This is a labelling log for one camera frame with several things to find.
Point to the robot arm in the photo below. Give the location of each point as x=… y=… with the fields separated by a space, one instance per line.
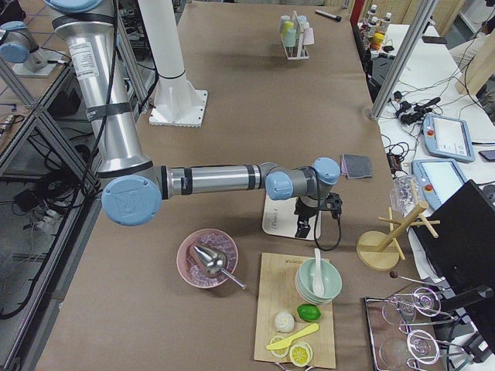
x=134 y=187

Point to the white ceramic spoon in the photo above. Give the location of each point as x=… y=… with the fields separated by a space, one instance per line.
x=317 y=283

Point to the wooden mug tree stand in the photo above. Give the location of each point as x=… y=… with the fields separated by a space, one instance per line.
x=381 y=251

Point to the grey plastic cup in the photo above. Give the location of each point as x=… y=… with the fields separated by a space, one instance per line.
x=283 y=20

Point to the yellow plastic cup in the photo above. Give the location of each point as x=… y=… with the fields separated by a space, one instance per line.
x=287 y=26

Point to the cream rabbit tray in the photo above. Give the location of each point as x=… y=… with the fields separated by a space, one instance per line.
x=279 y=217

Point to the pink plastic cup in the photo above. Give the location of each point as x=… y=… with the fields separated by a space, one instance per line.
x=308 y=37

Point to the black wire glass rack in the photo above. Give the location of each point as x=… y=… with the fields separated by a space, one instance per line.
x=427 y=325

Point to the black monitor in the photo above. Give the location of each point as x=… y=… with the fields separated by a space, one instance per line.
x=463 y=251

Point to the pink bowl with ice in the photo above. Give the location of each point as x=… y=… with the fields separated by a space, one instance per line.
x=190 y=271

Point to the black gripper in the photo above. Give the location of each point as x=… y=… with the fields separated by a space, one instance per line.
x=304 y=213

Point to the white steamed bun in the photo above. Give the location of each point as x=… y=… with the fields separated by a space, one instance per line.
x=284 y=322

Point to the metal ice scoop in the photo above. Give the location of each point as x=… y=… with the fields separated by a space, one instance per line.
x=213 y=262

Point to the white wire cup rack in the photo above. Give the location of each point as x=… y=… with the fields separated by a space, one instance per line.
x=299 y=52

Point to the yellow plastic knife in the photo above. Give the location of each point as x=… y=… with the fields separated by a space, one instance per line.
x=287 y=341

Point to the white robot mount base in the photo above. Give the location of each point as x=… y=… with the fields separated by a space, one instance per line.
x=176 y=101

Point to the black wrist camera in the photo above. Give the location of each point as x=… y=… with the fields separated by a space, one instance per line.
x=333 y=204

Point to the blue teach pendant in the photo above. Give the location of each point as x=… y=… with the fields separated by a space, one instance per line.
x=439 y=179
x=447 y=137

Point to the aluminium frame post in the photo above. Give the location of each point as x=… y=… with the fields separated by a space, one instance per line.
x=414 y=33

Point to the grey folded cloth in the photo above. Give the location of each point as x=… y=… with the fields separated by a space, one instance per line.
x=356 y=166

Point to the green plastic cup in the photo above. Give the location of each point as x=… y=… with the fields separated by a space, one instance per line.
x=289 y=38

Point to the wooden cutting board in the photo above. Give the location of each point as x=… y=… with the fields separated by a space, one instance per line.
x=277 y=292

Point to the green lime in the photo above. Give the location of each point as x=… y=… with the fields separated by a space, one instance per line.
x=309 y=312

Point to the clear plastic cup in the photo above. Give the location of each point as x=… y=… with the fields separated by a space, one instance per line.
x=405 y=194

